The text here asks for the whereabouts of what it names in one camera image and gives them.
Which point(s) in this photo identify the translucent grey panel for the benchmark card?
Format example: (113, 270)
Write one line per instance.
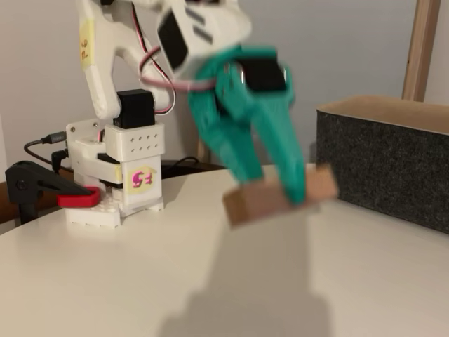
(350, 52)

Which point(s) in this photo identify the yellow F5 sticker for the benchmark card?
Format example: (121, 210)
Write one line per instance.
(142, 179)

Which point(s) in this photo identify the black power plug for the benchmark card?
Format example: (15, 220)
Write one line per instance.
(58, 158)

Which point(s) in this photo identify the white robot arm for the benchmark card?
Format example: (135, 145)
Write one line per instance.
(98, 70)

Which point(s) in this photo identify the wooden cat block red face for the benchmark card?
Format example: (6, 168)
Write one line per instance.
(256, 203)

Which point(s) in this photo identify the grey felt box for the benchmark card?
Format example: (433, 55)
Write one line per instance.
(379, 168)

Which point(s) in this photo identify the teal gripper black servo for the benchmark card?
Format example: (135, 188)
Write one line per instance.
(245, 102)

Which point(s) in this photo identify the black clamp with red pad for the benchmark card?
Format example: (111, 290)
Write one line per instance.
(28, 179)

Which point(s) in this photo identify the wooden shelf post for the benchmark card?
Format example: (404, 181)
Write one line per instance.
(419, 52)
(201, 154)

